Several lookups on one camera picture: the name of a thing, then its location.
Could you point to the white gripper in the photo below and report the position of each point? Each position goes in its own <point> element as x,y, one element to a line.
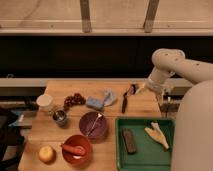
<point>156,86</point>

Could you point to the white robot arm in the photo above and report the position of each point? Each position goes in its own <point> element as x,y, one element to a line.
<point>193,136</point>

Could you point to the light blue cloth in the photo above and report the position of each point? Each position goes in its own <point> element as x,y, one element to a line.
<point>109,97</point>

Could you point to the spoon in purple bowl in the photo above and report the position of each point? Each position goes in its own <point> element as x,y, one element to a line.
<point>99,115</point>

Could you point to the dark brown scrub block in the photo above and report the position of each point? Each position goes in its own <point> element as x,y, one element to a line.
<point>129,141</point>

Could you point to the green tray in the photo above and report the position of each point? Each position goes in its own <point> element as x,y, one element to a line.
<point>149,155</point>

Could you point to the bunch of dark grapes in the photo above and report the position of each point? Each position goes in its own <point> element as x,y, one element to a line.
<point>76,99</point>

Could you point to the red bowl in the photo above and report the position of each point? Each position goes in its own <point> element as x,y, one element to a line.
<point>77,140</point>

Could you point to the metal cup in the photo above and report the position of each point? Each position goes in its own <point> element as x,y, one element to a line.
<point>60,118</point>

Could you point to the orange carrot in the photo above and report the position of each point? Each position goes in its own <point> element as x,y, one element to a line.
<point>77,150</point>

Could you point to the white cup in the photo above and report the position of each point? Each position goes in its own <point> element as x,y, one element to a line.
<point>45,102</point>

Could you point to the yellow apple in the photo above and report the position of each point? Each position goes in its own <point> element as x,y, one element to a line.
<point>46,154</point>

